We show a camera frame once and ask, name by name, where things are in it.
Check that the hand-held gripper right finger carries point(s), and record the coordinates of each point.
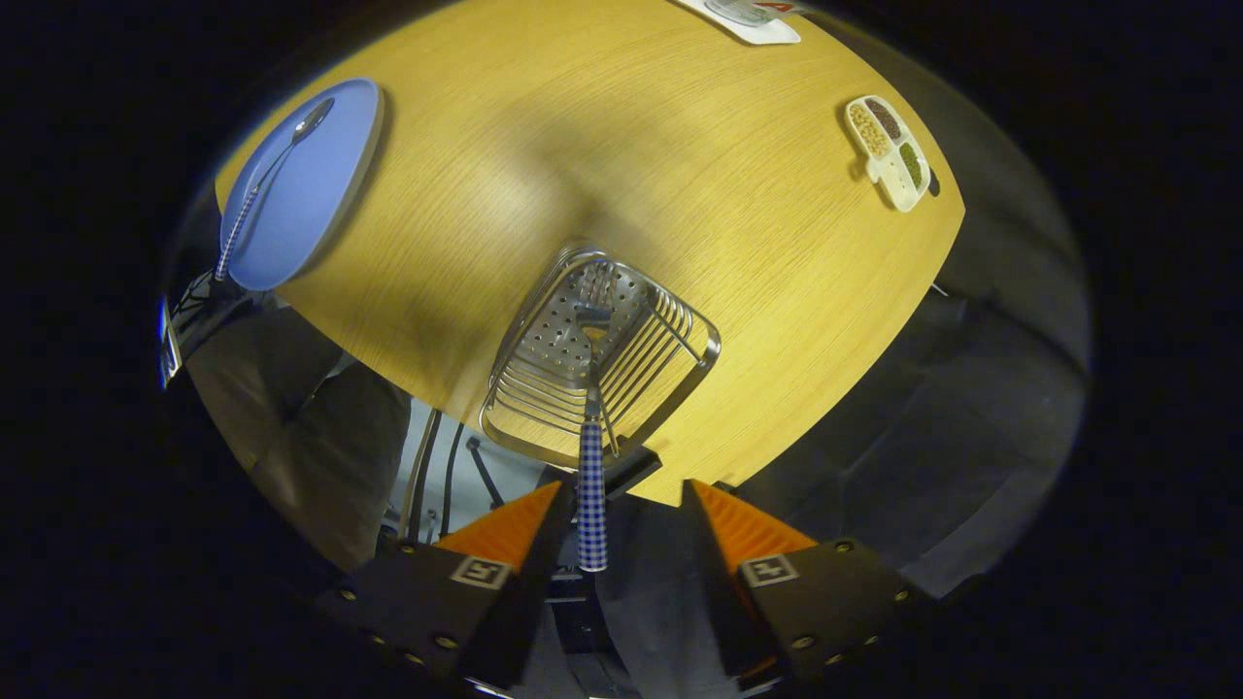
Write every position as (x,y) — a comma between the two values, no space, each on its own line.
(714,573)

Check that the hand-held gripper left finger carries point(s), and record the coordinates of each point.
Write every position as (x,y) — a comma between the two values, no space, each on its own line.
(539,573)

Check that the black table clamp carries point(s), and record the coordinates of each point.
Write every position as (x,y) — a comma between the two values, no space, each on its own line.
(631,471)

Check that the person's grey trousers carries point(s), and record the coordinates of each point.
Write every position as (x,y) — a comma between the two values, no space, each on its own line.
(330,456)

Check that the black backdrop cloth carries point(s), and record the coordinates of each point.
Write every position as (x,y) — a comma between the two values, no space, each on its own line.
(971,408)

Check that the blue round plate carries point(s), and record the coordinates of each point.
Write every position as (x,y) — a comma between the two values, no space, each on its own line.
(311,194)

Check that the white divided bean dish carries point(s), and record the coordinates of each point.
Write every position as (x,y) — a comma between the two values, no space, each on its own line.
(889,160)

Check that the white square coaster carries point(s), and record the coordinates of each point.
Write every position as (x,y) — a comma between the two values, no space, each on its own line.
(767,35)

